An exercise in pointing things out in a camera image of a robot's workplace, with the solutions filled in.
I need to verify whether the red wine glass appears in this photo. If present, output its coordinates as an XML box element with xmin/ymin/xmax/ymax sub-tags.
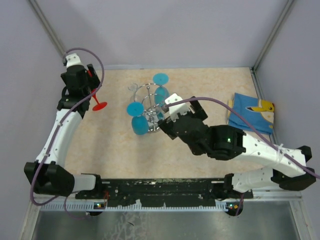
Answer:
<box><xmin>87</xmin><ymin>69</ymin><xmax>108</xmax><ymax>112</ymax></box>

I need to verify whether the blue wine glass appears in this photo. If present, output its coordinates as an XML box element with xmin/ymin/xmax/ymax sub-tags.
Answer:
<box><xmin>126</xmin><ymin>102</ymin><xmax>149</xmax><ymax>136</ymax></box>
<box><xmin>152</xmin><ymin>73</ymin><xmax>169</xmax><ymax>120</ymax></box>

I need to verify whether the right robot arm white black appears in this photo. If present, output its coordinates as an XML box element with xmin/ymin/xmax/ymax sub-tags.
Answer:
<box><xmin>158</xmin><ymin>93</ymin><xmax>320</xmax><ymax>194</ymax></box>

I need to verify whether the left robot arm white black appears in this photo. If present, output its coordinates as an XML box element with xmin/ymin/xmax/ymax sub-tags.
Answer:
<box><xmin>24</xmin><ymin>53</ymin><xmax>101</xmax><ymax>197</ymax></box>

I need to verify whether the blue cartoon cloth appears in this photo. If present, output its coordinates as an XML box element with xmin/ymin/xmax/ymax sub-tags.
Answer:
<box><xmin>227</xmin><ymin>93</ymin><xmax>275</xmax><ymax>135</ymax></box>

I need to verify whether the chrome wire glass rack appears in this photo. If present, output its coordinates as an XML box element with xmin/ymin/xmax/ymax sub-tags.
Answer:
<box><xmin>136</xmin><ymin>83</ymin><xmax>165</xmax><ymax>134</ymax></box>

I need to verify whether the left aluminium corner post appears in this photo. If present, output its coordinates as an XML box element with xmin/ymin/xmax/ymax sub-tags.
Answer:
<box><xmin>27</xmin><ymin>0</ymin><xmax>69</xmax><ymax>72</ymax></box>

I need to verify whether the aluminium corner post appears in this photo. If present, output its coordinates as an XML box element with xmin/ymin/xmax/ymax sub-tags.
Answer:
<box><xmin>27</xmin><ymin>0</ymin><xmax>69</xmax><ymax>72</ymax></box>
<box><xmin>251</xmin><ymin>0</ymin><xmax>297</xmax><ymax>74</ymax></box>

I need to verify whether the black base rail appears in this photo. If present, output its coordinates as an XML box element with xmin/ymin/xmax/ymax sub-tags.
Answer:
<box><xmin>75</xmin><ymin>178</ymin><xmax>241</xmax><ymax>207</ymax></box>

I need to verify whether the right aluminium corner post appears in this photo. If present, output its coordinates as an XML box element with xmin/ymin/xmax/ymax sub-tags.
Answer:
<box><xmin>251</xmin><ymin>0</ymin><xmax>297</xmax><ymax>74</ymax></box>

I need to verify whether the aluminium frame rail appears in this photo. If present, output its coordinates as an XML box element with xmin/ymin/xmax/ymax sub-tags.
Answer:
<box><xmin>33</xmin><ymin>187</ymin><xmax>303</xmax><ymax>204</ymax></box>

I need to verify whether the white cable duct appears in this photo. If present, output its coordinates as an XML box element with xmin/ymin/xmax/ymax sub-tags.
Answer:
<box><xmin>40</xmin><ymin>200</ymin><xmax>238</xmax><ymax>212</ymax></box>

